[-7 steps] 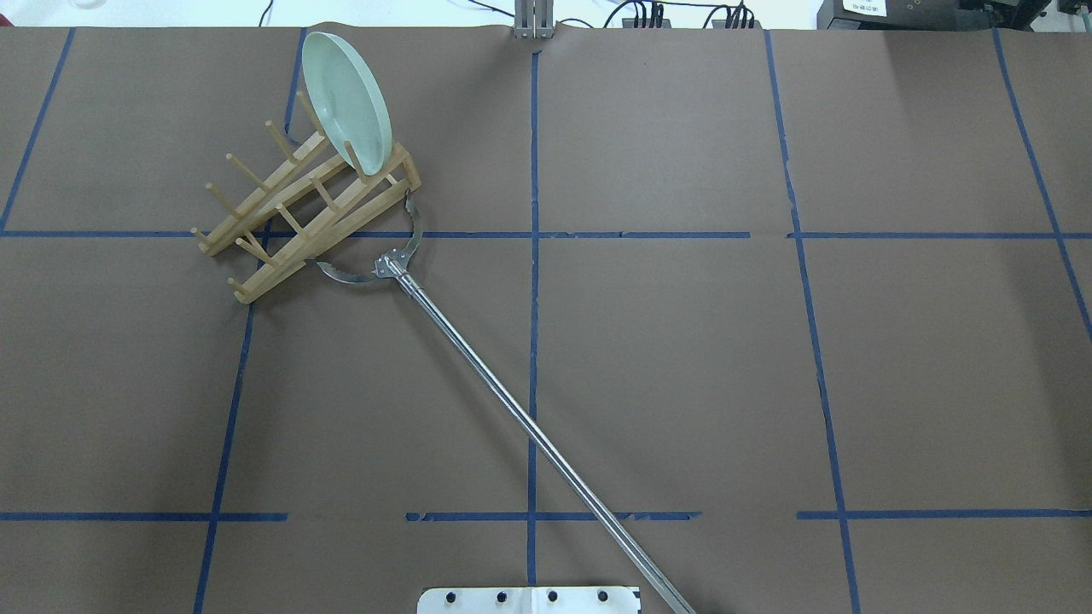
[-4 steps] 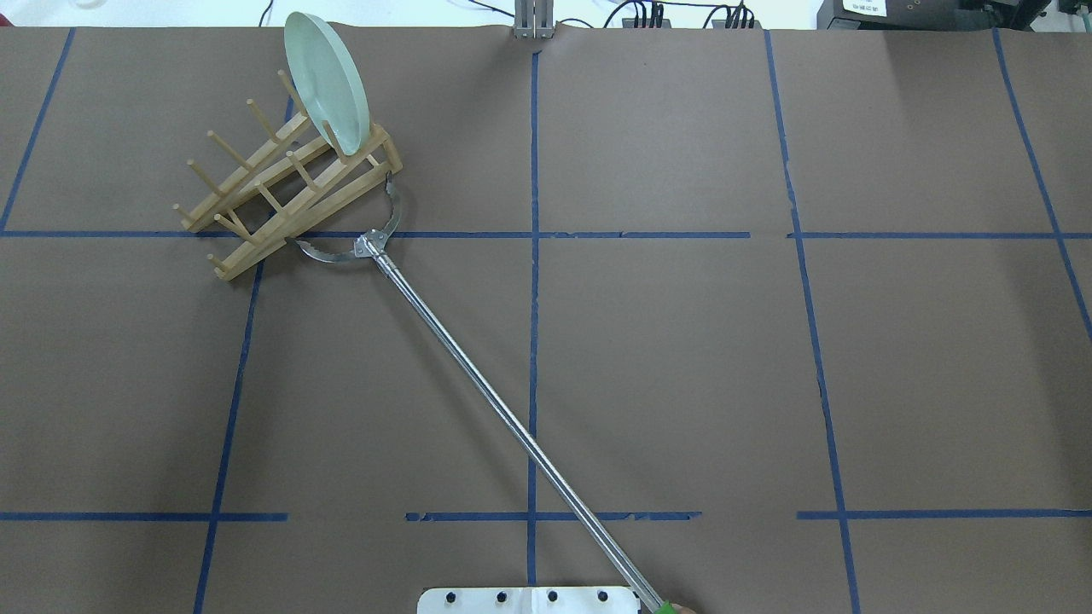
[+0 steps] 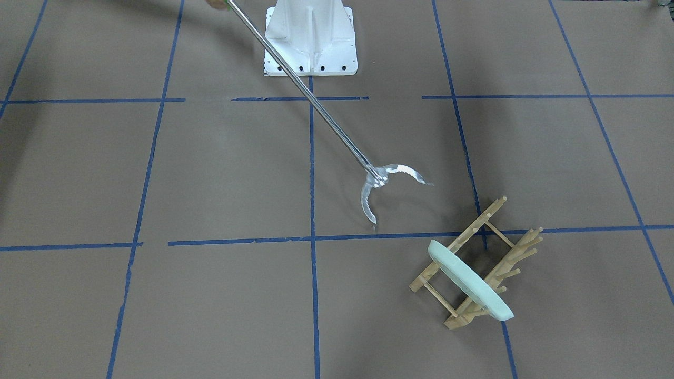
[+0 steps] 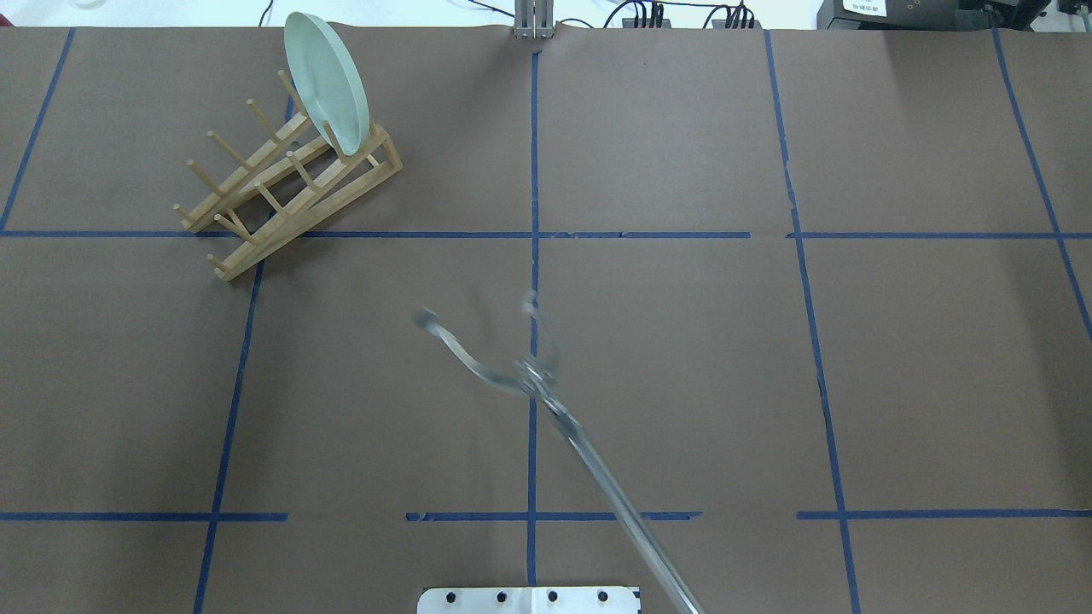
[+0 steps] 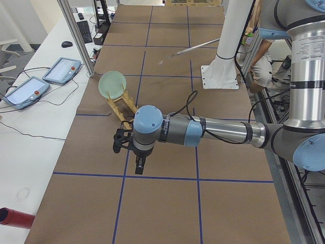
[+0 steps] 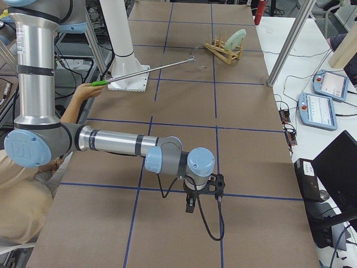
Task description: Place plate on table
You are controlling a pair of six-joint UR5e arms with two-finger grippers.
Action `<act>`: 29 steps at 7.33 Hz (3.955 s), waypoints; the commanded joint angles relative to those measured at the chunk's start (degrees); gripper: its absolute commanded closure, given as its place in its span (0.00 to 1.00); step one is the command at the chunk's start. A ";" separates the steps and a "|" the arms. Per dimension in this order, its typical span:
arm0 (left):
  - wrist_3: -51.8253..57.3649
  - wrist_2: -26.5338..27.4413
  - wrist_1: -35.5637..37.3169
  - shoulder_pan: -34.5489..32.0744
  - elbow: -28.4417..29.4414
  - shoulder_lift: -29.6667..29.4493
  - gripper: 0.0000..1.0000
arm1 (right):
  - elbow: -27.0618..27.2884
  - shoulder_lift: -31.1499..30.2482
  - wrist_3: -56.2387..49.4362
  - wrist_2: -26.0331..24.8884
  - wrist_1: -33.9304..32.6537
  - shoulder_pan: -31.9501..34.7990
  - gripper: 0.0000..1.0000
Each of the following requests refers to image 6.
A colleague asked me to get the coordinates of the blue teach pendant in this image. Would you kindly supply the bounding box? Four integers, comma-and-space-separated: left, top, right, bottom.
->
313, 69, 349, 102
298, 93, 337, 131

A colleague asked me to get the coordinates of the red cylinder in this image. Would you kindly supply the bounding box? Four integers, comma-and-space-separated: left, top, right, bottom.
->
254, 0, 267, 26

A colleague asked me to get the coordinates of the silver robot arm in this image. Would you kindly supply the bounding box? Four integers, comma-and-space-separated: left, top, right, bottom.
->
4, 1, 219, 213

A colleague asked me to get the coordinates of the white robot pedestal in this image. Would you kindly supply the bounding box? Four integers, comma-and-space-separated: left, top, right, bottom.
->
100, 0, 149, 92

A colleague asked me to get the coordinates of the aluminium frame post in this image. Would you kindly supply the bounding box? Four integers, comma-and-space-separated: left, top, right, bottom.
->
267, 0, 316, 87

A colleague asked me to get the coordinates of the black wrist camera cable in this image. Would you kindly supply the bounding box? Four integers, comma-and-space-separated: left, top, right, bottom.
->
157, 173, 225, 241

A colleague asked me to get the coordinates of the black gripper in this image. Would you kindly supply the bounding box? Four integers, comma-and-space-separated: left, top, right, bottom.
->
183, 183, 208, 213

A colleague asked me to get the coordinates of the black monitor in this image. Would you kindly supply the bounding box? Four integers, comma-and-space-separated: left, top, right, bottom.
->
311, 130, 357, 235

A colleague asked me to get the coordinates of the black computer box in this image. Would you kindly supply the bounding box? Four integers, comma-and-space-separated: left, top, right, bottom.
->
294, 157, 349, 249

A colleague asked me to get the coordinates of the person's bare hand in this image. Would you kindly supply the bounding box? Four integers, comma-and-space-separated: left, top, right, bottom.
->
72, 83, 105, 102

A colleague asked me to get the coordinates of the person in beige clothes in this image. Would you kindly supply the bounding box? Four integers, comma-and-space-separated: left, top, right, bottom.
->
0, 94, 84, 246

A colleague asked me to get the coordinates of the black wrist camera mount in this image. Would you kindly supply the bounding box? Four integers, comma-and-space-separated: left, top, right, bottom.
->
207, 174, 225, 198

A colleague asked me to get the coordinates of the wooden dish rack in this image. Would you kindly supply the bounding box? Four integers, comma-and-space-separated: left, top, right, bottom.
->
204, 37, 243, 65

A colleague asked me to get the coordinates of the green handled reacher grabber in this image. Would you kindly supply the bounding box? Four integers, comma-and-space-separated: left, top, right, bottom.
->
90, 47, 206, 87

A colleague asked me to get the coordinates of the light green plate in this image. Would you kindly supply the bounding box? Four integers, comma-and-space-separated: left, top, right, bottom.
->
224, 29, 247, 51

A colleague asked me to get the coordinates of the near blue teach pendant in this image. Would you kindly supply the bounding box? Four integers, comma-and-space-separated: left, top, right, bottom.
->
298, 93, 337, 131

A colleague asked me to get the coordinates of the far blue teach pendant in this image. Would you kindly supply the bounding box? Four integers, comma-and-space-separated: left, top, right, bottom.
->
313, 69, 349, 102

